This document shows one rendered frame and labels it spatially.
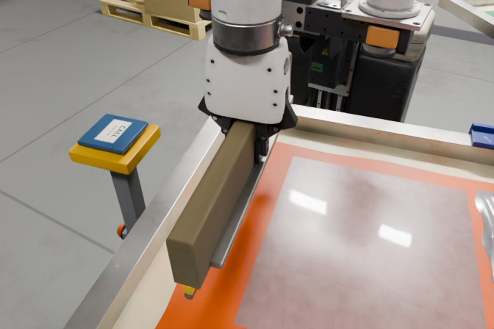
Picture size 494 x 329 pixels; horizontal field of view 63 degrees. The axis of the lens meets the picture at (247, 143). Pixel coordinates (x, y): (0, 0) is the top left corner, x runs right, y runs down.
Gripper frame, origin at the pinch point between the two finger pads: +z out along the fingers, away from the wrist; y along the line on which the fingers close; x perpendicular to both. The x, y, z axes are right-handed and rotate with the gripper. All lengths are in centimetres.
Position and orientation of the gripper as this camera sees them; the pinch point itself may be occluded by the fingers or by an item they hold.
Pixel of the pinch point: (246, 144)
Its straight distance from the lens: 55.0
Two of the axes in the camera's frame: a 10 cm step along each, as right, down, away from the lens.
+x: -3.1, 6.0, -7.4
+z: 0.0, 7.8, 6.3
